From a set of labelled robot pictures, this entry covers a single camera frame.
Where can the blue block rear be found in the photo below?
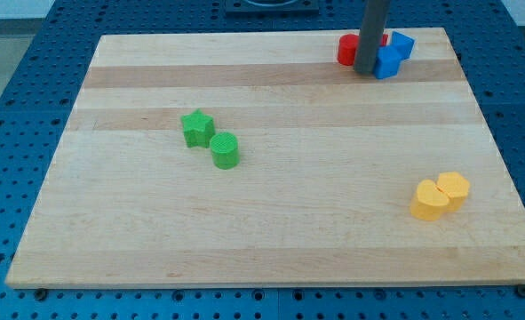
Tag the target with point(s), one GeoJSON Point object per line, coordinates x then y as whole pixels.
{"type": "Point", "coordinates": [402, 44]}

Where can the green cylinder block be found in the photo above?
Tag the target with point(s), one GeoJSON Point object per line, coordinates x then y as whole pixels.
{"type": "Point", "coordinates": [225, 150]}

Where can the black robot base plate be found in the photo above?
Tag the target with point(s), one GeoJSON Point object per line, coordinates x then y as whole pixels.
{"type": "Point", "coordinates": [240, 7]}

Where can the green star block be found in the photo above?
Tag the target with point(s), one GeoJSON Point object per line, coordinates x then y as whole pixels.
{"type": "Point", "coordinates": [198, 129]}

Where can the blue block front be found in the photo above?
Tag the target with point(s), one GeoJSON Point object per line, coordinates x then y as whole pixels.
{"type": "Point", "coordinates": [387, 63]}

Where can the yellow heart block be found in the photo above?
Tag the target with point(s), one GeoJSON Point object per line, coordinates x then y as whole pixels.
{"type": "Point", "coordinates": [428, 202]}

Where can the blue block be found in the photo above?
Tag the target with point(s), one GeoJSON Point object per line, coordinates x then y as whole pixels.
{"type": "Point", "coordinates": [402, 44]}
{"type": "Point", "coordinates": [387, 63]}

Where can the red cylinder block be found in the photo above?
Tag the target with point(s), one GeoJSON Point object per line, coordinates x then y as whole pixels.
{"type": "Point", "coordinates": [347, 47]}

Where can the yellow hexagon block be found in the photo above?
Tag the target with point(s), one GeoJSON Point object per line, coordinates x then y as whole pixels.
{"type": "Point", "coordinates": [456, 187]}

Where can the red block behind rod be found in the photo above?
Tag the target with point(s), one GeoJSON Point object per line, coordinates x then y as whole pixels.
{"type": "Point", "coordinates": [384, 40]}

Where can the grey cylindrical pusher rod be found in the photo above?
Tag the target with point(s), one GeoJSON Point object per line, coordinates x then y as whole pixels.
{"type": "Point", "coordinates": [371, 32]}

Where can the wooden board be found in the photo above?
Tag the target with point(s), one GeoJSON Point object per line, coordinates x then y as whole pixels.
{"type": "Point", "coordinates": [329, 162]}

